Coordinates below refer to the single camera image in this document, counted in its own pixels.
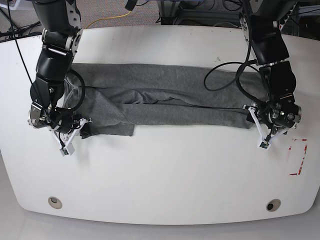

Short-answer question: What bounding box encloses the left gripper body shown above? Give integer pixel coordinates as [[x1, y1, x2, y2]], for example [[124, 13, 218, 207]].
[[242, 93, 302, 143]]

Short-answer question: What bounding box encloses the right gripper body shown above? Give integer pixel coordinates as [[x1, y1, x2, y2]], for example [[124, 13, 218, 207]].
[[28, 101, 92, 148]]

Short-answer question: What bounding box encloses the grey T-shirt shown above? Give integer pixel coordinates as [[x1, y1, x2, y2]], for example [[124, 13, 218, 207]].
[[71, 63, 252, 136]]

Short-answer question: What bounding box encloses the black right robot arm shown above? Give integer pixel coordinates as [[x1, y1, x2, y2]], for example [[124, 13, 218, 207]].
[[29, 0, 85, 134]]

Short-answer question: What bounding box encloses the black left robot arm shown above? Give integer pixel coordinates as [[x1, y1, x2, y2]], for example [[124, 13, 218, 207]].
[[235, 0, 302, 150]]

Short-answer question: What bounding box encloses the red tape rectangle marking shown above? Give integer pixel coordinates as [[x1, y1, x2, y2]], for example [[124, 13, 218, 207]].
[[286, 138, 308, 176]]

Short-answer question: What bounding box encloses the black tripod stand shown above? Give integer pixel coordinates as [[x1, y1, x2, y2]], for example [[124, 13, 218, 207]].
[[0, 9, 41, 43]]

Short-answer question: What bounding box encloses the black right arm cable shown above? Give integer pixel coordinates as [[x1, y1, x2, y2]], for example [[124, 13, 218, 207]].
[[56, 69, 86, 112]]

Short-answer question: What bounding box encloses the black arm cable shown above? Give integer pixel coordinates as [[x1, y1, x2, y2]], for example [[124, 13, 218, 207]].
[[203, 59, 271, 102], [56, 69, 86, 112]]

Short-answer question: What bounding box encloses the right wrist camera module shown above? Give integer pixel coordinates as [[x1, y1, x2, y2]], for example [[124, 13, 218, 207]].
[[59, 143, 75, 157]]

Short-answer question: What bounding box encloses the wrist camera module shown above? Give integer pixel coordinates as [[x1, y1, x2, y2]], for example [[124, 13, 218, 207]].
[[59, 143, 75, 157], [257, 140, 272, 151]]

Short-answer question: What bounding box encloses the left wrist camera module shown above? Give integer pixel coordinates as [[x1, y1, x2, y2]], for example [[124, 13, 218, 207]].
[[257, 140, 272, 151]]

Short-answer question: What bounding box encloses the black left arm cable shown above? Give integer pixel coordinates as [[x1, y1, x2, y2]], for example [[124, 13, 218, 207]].
[[203, 59, 271, 102]]

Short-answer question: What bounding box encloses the left table cable grommet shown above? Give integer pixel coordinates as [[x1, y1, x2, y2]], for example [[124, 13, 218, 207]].
[[48, 196, 63, 210]]

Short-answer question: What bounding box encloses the table cable grommet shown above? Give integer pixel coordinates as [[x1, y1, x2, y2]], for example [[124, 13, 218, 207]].
[[266, 199, 281, 212], [48, 196, 63, 210]]

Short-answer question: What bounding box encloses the right table cable grommet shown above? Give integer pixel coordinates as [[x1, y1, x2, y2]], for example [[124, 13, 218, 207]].
[[266, 199, 281, 212]]

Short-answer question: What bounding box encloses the yellow cable on floor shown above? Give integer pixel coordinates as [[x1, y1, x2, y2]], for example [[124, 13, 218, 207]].
[[86, 9, 132, 29]]

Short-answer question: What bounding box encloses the aluminium frame post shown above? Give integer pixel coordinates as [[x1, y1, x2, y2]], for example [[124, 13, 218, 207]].
[[157, 0, 181, 26]]

